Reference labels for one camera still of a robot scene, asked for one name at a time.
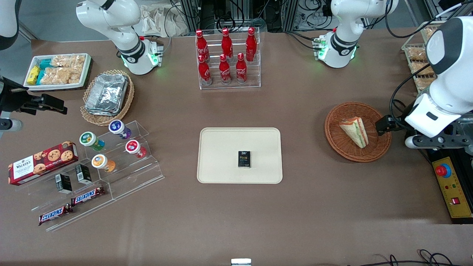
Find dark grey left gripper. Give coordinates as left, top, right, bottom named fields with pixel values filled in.
left=375, top=113, right=473, bottom=150

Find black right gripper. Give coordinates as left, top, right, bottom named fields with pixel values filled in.
left=0, top=78, right=68, bottom=133

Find plastic-wrapped triangle sandwich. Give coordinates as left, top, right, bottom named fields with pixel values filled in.
left=339, top=116, right=369, bottom=149

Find brown wicker basket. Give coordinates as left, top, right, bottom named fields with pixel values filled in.
left=324, top=102, right=392, bottom=163

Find white rectangular snack tray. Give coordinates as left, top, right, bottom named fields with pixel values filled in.
left=23, top=53, right=92, bottom=91

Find light woven basket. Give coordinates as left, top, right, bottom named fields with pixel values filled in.
left=80, top=69, right=135, bottom=126

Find beige plastic tray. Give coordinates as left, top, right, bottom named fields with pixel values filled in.
left=197, top=127, right=283, bottom=184

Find bagged rice cracker pack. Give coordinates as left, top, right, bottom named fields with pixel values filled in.
left=69, top=66, right=84, bottom=84
left=40, top=67, right=72, bottom=86
left=52, top=55, right=86, bottom=68

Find yellow snack pack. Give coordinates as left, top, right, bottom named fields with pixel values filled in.
left=26, top=66, right=41, bottom=86

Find green lidded cup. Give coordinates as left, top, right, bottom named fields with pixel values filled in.
left=79, top=131, right=106, bottom=151

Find red Walkers cookie box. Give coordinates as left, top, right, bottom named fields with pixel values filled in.
left=8, top=141, right=79, bottom=186

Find stack of foil trays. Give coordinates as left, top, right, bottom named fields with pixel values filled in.
left=85, top=74, right=129, bottom=116

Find purple lidded cup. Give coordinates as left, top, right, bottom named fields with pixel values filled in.
left=108, top=120, right=132, bottom=140

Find orange lidded cup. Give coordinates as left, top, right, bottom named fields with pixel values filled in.
left=91, top=154, right=116, bottom=173

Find yellow emergency stop box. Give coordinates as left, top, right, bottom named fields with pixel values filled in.
left=431, top=157, right=473, bottom=219

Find red lidded cup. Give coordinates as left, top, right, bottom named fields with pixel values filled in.
left=125, top=139, right=147, bottom=159

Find Snickers chocolate bar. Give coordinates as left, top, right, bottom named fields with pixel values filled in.
left=38, top=204, right=74, bottom=226
left=71, top=186, right=106, bottom=207

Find clear acrylic stepped display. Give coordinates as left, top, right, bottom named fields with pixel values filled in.
left=15, top=120, right=165, bottom=233

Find clear acrylic bottle rack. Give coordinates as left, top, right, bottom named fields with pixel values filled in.
left=195, top=27, right=262, bottom=91

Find crumpled beige cloth bag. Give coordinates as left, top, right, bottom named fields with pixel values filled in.
left=140, top=3, right=190, bottom=37

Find red cola bottle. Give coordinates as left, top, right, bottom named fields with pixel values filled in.
left=235, top=53, right=248, bottom=84
left=195, top=30, right=210, bottom=62
left=221, top=28, right=234, bottom=60
left=245, top=27, right=258, bottom=62
left=218, top=54, right=232, bottom=85
left=198, top=55, right=213, bottom=86

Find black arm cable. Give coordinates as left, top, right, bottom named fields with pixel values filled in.
left=389, top=72, right=437, bottom=128

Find white wire snack rack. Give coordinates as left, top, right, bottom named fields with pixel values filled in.
left=401, top=20, right=446, bottom=93

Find black floor cables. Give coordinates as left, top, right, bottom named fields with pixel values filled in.
left=349, top=249, right=473, bottom=266

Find black equipment rack with cables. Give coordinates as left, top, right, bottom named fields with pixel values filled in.
left=174, top=0, right=335, bottom=34

